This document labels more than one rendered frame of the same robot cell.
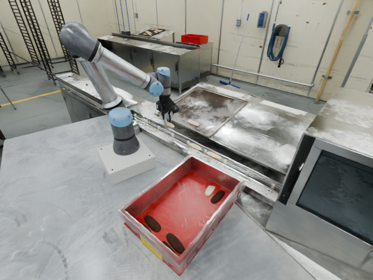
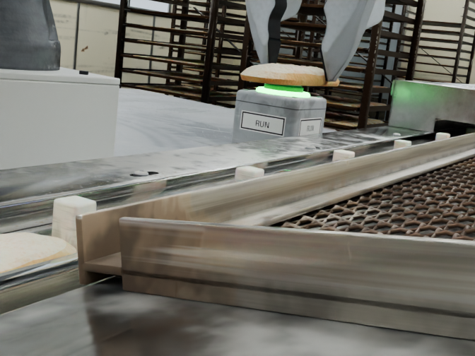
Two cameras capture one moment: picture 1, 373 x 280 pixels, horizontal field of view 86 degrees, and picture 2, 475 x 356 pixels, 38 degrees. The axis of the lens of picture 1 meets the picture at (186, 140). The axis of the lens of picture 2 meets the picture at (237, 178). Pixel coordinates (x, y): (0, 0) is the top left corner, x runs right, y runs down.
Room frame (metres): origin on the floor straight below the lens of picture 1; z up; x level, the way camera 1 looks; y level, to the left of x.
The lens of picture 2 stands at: (1.08, -0.29, 0.94)
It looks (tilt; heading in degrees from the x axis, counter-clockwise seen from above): 11 degrees down; 79
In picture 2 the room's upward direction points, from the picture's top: 7 degrees clockwise
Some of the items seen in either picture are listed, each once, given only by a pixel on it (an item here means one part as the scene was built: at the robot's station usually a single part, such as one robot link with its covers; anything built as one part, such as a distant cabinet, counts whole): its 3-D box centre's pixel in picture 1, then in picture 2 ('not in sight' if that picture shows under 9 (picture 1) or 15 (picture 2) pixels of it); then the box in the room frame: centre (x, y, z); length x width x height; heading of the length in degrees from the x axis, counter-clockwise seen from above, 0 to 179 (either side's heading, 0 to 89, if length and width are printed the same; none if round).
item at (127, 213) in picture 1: (186, 201); not in sight; (0.59, 0.00, 0.88); 0.49 x 0.34 x 0.10; 141
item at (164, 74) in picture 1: (163, 77); not in sight; (1.20, 0.14, 1.24); 0.09 x 0.08 x 0.11; 115
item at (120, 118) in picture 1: (121, 121); not in sight; (0.96, 0.35, 1.07); 0.13 x 0.12 x 0.14; 25
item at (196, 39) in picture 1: (194, 38); not in sight; (4.99, -0.16, 0.94); 0.51 x 0.36 x 0.13; 53
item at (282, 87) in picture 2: not in sight; (283, 92); (1.24, 0.39, 0.90); 0.04 x 0.04 x 0.02
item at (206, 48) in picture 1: (193, 61); not in sight; (4.99, -0.16, 0.44); 0.70 x 0.55 x 0.87; 49
